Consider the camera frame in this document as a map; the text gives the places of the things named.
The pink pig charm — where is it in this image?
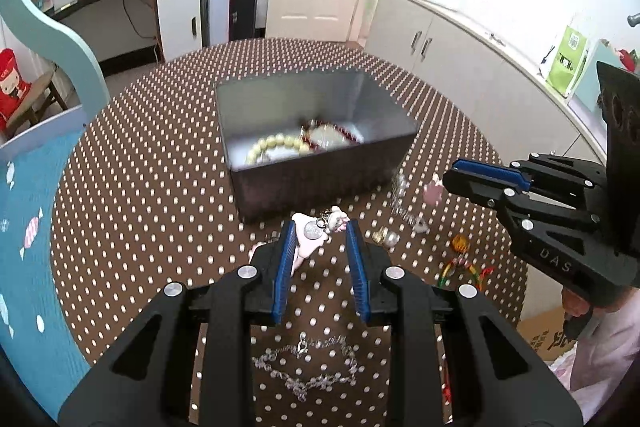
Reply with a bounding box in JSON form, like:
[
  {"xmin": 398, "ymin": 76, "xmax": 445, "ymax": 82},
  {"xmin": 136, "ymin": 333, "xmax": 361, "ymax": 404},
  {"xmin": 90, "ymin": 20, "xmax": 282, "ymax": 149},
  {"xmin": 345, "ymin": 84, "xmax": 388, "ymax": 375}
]
[{"xmin": 423, "ymin": 173, "xmax": 445, "ymax": 207}]

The orange knot charm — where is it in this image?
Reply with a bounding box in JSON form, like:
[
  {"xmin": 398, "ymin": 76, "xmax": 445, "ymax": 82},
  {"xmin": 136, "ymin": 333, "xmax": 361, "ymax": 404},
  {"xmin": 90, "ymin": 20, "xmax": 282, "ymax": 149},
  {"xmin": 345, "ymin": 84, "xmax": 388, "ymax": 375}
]
[{"xmin": 450, "ymin": 234, "xmax": 470, "ymax": 255}]

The red string bracelet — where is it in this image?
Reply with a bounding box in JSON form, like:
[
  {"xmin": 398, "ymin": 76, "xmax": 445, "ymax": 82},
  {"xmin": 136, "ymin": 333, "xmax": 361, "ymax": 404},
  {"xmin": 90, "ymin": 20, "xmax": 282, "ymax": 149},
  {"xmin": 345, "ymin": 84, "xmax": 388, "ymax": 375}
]
[{"xmin": 435, "ymin": 253, "xmax": 497, "ymax": 292}]

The silver pearl charm bracelet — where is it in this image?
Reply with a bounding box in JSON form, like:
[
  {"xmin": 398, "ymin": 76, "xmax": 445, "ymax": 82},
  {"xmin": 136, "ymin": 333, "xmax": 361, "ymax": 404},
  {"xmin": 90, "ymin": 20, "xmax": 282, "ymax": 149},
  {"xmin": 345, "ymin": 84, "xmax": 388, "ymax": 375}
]
[{"xmin": 372, "ymin": 171, "xmax": 432, "ymax": 249}]

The pale jade pendant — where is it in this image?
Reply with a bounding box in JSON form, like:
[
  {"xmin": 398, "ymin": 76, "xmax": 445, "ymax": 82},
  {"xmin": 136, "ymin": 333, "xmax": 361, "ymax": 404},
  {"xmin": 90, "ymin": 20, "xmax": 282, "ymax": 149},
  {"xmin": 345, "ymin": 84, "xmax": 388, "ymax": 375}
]
[{"xmin": 309, "ymin": 124, "xmax": 350, "ymax": 150}]

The silver chain necklace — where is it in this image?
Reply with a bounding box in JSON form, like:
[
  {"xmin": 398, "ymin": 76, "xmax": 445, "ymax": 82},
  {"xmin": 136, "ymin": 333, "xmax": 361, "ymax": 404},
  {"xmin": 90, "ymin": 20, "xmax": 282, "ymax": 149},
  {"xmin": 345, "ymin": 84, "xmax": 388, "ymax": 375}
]
[{"xmin": 250, "ymin": 331, "xmax": 360, "ymax": 403}]

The pink white charm keychain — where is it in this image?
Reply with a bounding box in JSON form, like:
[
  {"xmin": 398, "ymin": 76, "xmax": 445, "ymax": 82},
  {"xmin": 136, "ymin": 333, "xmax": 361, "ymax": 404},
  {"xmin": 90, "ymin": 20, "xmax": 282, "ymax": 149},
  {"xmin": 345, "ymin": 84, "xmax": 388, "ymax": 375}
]
[{"xmin": 292, "ymin": 206, "xmax": 349, "ymax": 273}]

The dark red bead bracelet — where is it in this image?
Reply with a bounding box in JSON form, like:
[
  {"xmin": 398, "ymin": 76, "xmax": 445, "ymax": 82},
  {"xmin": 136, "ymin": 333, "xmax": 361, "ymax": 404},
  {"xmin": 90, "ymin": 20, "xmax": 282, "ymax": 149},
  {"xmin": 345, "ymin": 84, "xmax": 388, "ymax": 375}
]
[{"xmin": 299, "ymin": 118, "xmax": 366, "ymax": 153}]

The cream bead bracelet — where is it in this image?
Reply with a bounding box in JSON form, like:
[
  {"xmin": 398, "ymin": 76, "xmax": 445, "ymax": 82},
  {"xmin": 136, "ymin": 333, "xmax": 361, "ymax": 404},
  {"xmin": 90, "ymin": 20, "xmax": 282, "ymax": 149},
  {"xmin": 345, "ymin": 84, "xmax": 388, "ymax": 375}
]
[{"xmin": 244, "ymin": 132, "xmax": 313, "ymax": 167}]

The person's hand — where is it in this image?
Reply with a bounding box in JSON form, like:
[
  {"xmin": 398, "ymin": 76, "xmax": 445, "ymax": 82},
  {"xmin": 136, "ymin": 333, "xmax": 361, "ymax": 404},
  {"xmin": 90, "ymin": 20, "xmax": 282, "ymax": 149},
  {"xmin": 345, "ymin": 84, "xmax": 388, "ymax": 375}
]
[{"xmin": 561, "ymin": 287, "xmax": 594, "ymax": 317}]

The cardboard box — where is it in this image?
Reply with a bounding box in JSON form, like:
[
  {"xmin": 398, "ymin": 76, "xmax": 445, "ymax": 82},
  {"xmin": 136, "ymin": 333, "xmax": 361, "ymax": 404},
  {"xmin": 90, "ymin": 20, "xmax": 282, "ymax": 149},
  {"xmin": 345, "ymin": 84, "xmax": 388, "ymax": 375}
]
[{"xmin": 518, "ymin": 307, "xmax": 575, "ymax": 363}]

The green paper bag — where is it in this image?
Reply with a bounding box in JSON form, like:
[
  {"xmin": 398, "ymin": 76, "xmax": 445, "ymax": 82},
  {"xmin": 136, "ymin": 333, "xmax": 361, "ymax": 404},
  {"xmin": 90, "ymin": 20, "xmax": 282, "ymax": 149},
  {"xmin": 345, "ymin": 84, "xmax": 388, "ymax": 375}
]
[{"xmin": 546, "ymin": 26, "xmax": 589, "ymax": 98}]

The white long sideboard cabinet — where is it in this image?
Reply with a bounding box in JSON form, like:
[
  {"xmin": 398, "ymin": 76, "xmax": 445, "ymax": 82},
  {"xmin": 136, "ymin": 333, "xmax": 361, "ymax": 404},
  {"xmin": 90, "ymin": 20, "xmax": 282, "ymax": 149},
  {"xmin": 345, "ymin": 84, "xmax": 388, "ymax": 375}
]
[{"xmin": 364, "ymin": 0, "xmax": 606, "ymax": 164}]

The blue candy print mattress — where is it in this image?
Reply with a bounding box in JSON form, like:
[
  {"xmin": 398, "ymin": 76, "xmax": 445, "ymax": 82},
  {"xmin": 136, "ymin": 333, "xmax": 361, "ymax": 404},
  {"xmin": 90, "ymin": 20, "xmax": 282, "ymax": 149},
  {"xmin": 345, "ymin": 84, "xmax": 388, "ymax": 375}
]
[{"xmin": 0, "ymin": 131, "xmax": 89, "ymax": 417}]

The brown polka dot tablecloth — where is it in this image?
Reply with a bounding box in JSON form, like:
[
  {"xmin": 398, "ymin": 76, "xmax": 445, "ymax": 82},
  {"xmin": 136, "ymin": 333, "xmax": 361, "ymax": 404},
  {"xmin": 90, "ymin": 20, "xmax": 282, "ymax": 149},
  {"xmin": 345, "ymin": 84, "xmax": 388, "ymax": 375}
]
[{"xmin": 51, "ymin": 39, "xmax": 526, "ymax": 426}]

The grey metal tin box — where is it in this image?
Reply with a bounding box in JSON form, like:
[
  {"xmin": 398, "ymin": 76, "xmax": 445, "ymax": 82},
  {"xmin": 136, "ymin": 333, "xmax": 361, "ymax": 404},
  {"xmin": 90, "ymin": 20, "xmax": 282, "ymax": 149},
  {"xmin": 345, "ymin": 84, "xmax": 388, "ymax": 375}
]
[{"xmin": 215, "ymin": 69, "xmax": 418, "ymax": 222}]

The black white suitcase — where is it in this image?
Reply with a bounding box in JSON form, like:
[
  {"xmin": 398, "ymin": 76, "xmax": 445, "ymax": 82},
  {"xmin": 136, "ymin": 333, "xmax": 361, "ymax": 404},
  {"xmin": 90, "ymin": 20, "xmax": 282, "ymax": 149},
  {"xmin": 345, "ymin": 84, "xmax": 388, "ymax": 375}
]
[{"xmin": 203, "ymin": 0, "xmax": 257, "ymax": 46}]

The wooden chair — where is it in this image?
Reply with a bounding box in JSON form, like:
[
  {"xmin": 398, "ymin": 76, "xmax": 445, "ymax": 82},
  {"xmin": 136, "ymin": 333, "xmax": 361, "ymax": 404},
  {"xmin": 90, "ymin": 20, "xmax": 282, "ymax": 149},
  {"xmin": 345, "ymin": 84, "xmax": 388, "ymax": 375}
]
[{"xmin": 3, "ymin": 70, "xmax": 67, "ymax": 140}]

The red cartoon bag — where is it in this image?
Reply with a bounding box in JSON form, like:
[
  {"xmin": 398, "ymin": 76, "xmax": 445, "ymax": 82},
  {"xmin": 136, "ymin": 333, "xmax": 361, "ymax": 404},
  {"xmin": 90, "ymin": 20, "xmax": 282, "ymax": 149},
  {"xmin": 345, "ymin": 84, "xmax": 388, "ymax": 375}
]
[{"xmin": 0, "ymin": 49, "xmax": 30, "ymax": 131}]

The white small cabinet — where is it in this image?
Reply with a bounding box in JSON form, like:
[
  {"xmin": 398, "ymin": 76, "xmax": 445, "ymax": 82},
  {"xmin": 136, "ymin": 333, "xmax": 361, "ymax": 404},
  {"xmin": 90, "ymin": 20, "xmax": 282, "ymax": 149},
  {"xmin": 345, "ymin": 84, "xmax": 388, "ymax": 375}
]
[{"xmin": 152, "ymin": 0, "xmax": 203, "ymax": 62}]

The teal bunk bed frame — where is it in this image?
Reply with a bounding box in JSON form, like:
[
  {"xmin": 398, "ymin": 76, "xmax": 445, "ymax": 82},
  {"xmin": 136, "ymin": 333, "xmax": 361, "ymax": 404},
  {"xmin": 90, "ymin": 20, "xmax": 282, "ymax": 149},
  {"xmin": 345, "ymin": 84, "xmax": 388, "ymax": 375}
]
[{"xmin": 1, "ymin": 0, "xmax": 111, "ymax": 161}]

